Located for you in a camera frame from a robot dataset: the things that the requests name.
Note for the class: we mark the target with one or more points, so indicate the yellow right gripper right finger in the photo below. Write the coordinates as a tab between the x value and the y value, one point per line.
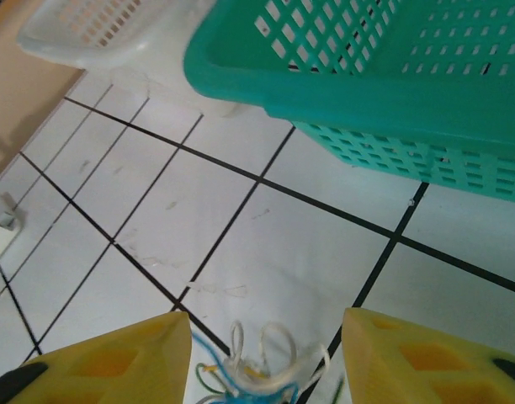
409	366

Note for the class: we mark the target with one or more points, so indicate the teal plastic basket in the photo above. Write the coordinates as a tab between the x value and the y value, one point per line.
325	92

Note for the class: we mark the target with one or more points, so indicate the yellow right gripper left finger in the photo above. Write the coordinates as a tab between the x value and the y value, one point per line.
114	366

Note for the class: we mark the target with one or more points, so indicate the white plastic basket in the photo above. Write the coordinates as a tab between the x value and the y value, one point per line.
135	46

